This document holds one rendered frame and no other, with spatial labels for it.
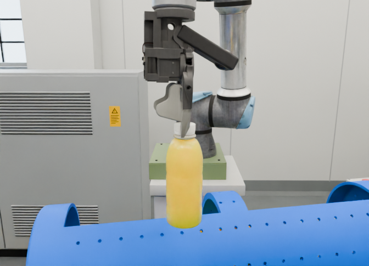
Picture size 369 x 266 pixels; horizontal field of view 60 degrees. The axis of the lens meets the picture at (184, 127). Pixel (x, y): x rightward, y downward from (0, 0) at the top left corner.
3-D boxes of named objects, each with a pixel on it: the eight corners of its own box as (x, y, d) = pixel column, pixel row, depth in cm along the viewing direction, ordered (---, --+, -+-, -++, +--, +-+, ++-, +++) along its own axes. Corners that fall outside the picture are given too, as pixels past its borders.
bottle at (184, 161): (208, 221, 62) (211, 128, 59) (188, 237, 57) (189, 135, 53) (179, 212, 66) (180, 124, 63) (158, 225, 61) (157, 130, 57)
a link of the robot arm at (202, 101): (185, 123, 125) (185, 89, 123) (219, 125, 121) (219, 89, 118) (175, 129, 114) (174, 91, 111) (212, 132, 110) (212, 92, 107)
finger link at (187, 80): (178, 110, 56) (178, 61, 56) (188, 109, 56) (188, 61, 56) (182, 108, 51) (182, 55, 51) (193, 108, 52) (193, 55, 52)
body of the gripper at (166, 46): (143, 82, 59) (143, 14, 57) (189, 83, 61) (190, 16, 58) (145, 84, 52) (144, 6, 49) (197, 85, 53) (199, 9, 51)
